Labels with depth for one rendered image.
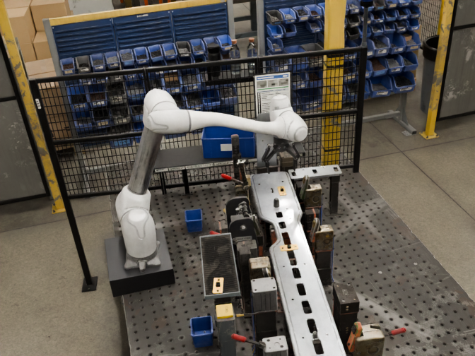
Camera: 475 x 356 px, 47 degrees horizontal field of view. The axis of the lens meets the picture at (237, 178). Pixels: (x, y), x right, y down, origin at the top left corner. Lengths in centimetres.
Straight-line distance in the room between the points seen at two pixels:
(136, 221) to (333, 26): 154
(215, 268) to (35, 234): 265
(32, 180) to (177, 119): 249
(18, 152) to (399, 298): 312
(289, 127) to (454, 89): 324
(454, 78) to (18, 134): 383
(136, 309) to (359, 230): 130
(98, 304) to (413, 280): 208
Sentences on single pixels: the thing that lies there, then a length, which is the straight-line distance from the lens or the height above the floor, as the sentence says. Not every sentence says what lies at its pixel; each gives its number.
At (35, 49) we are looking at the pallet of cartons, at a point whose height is 67.
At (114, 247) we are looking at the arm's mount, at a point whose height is 83.
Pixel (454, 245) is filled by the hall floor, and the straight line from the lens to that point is 433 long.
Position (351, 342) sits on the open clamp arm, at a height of 103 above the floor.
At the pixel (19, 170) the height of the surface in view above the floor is 42.
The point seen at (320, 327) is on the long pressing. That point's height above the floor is 100.
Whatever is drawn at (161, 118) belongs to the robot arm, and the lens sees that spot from 249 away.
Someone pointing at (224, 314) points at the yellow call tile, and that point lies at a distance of 209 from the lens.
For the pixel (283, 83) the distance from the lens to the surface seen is 327.
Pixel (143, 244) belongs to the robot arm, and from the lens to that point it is 278.
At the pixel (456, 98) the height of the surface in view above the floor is 35.
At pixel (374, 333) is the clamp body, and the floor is 106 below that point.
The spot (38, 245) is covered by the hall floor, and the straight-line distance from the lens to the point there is 459.
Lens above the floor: 267
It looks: 33 degrees down
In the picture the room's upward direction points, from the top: 4 degrees counter-clockwise
